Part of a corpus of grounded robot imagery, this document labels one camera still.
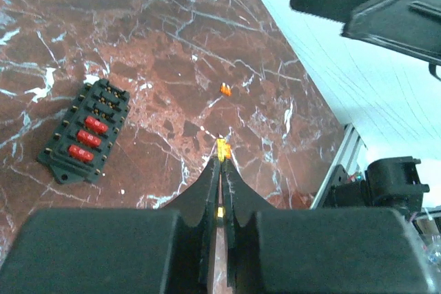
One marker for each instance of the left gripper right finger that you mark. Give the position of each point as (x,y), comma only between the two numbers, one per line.
(251,243)

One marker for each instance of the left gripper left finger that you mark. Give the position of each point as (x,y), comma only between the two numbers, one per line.
(192,264)

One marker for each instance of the yellow blade fuse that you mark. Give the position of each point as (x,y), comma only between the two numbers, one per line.
(224,150)

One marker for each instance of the black fuse box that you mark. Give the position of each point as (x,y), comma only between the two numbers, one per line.
(80,145)

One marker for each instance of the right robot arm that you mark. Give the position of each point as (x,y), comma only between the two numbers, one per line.
(409,27)

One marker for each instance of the orange blade fuse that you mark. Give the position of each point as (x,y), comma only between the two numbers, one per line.
(225,89)

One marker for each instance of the red blade fuse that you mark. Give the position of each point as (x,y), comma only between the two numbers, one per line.
(80,154)
(95,125)
(88,139)

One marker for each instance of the aluminium front rail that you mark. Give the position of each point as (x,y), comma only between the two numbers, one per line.
(345,163)

